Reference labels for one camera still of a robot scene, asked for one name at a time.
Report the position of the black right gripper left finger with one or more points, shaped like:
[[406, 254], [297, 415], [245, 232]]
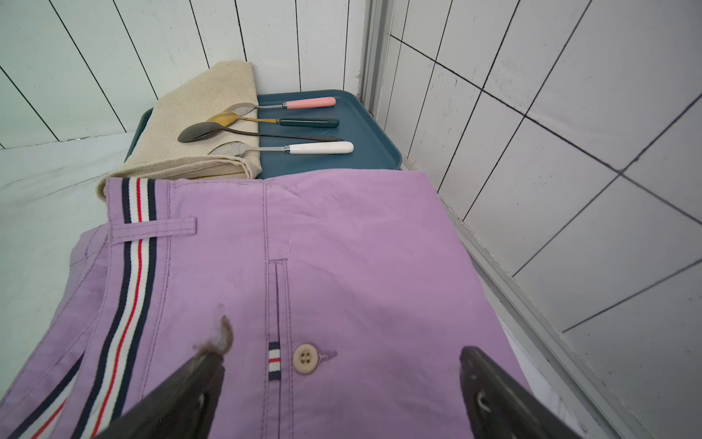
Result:
[[183, 406]]

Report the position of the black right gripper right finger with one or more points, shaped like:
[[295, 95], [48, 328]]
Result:
[[497, 406]]

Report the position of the purple pants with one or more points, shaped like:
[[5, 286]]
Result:
[[348, 294]]

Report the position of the dark metal spoon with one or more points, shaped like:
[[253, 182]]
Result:
[[201, 131]]

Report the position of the dark teal tray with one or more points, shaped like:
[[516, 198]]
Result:
[[373, 149]]

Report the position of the white handled spoon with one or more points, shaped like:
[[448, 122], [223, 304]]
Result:
[[318, 147]]

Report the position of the green handled gold spoon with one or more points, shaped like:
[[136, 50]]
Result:
[[296, 121]]

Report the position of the pink handled spoon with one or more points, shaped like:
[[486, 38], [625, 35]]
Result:
[[307, 103]]

